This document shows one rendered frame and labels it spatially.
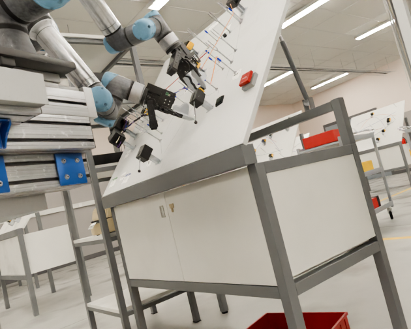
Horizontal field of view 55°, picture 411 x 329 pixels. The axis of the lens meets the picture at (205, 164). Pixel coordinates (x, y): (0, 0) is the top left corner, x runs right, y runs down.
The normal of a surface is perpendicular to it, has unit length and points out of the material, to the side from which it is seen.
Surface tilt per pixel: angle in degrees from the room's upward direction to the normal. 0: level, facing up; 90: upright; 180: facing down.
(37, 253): 90
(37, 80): 90
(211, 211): 90
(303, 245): 90
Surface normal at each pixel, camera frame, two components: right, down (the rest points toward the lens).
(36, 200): 0.84, -0.25
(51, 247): 0.62, -0.22
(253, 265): -0.78, 0.14
